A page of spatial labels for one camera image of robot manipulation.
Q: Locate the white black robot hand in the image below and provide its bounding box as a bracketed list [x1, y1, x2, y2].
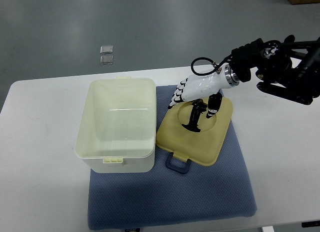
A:
[168, 64, 239, 109]

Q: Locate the yellow box lid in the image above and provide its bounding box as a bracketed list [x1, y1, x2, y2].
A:
[155, 96, 233, 174]

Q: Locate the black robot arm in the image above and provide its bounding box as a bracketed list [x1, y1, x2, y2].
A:
[223, 35, 320, 105]

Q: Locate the white storage box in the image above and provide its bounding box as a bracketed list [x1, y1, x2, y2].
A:
[75, 78, 157, 173]

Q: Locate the blue padded mat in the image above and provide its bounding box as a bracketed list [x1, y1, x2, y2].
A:
[87, 83, 258, 230]

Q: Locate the black table label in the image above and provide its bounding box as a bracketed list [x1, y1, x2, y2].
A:
[301, 220, 320, 228]

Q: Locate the black looped cable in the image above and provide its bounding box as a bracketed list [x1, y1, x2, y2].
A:
[190, 57, 223, 77]

